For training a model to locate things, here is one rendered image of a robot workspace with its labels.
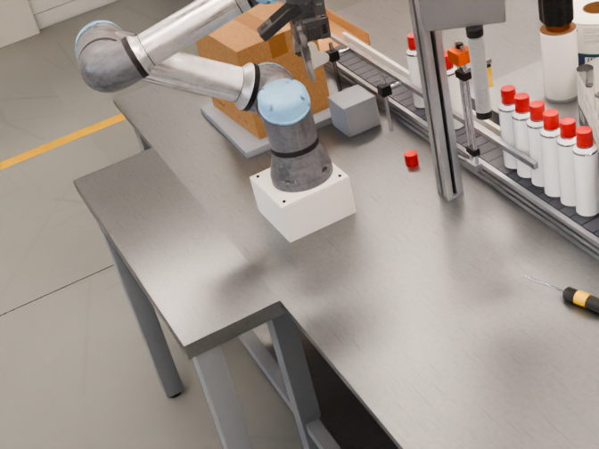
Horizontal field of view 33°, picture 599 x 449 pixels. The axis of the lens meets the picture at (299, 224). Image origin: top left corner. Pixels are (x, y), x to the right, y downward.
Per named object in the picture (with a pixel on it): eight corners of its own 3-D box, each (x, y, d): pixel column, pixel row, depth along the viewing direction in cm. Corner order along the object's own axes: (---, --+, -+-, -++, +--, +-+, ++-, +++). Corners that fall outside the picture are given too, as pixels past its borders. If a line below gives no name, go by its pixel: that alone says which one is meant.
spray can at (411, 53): (437, 104, 270) (427, 34, 259) (421, 111, 269) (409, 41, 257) (427, 98, 274) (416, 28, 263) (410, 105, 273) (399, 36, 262)
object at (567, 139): (590, 201, 221) (586, 120, 210) (570, 211, 220) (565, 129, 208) (574, 191, 225) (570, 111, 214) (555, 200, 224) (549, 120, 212)
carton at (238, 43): (332, 106, 288) (314, 19, 273) (259, 140, 280) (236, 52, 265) (282, 75, 311) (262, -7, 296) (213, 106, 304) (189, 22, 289)
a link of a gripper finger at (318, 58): (335, 75, 239) (324, 37, 239) (311, 81, 238) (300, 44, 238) (333, 77, 242) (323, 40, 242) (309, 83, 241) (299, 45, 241)
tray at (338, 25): (371, 44, 321) (368, 33, 319) (298, 74, 314) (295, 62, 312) (328, 18, 345) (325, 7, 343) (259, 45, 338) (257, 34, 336)
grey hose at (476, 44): (496, 115, 220) (486, 27, 209) (482, 121, 220) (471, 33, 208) (487, 110, 223) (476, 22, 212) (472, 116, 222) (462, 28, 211)
